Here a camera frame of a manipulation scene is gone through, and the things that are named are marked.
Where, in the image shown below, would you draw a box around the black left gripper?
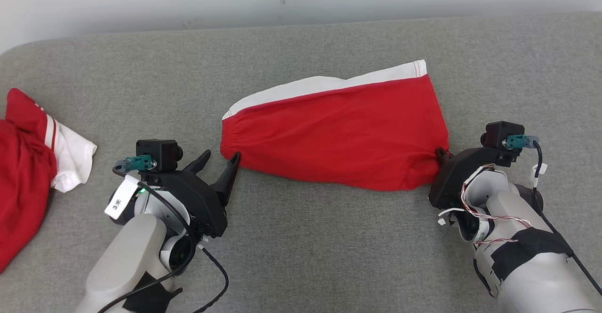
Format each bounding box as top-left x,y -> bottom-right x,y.
141,149 -> 241,238

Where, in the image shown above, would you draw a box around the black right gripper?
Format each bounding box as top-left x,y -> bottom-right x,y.
428,147 -> 513,209

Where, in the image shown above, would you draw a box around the red shorts white side stripe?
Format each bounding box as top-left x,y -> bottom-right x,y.
220,59 -> 450,193

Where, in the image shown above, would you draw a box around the red jersey white sleeves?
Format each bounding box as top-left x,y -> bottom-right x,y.
0,88 -> 98,274

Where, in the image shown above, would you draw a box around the grey fabric sofa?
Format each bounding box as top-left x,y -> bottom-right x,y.
0,12 -> 602,313

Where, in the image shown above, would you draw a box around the red white twisted wires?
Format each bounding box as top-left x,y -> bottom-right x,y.
437,164 -> 533,249

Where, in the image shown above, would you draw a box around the black right cable teal plug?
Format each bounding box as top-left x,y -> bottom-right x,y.
506,135 -> 602,296

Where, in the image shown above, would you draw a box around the black cable teal plug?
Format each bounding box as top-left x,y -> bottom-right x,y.
506,135 -> 602,296
96,155 -> 230,313

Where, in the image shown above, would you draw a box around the black left cable teal plug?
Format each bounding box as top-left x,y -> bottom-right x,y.
96,155 -> 230,313

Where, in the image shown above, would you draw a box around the white cable tag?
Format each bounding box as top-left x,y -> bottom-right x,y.
530,163 -> 548,187

